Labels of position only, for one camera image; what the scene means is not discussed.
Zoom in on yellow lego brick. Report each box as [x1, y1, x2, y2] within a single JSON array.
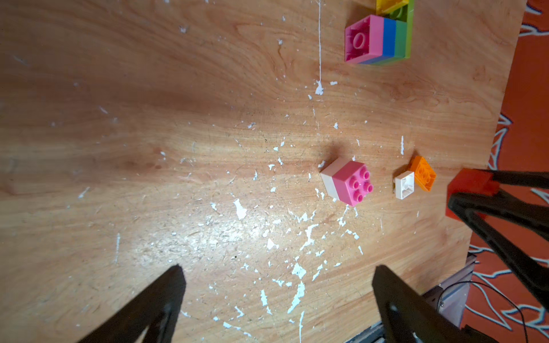
[[376, 0, 409, 16]]

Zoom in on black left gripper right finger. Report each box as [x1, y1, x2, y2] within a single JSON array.
[[372, 265, 471, 342]]

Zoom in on lime green long lego brick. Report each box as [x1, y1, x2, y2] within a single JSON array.
[[389, 0, 415, 59]]

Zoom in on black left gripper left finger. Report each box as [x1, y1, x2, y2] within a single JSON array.
[[80, 264, 186, 342]]

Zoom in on orange lego brick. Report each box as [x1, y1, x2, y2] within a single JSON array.
[[408, 156, 437, 192]]

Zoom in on small white lego brick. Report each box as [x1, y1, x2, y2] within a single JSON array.
[[393, 171, 415, 200]]

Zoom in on blue lego brick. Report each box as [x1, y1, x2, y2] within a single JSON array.
[[361, 15, 397, 64]]

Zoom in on red lego brick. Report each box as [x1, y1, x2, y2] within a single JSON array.
[[445, 169, 500, 222]]

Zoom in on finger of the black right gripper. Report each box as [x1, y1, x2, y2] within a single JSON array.
[[447, 192, 549, 312], [476, 169, 548, 190]]

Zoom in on magenta lego brick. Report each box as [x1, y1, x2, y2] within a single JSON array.
[[345, 15, 384, 64], [333, 161, 373, 207]]

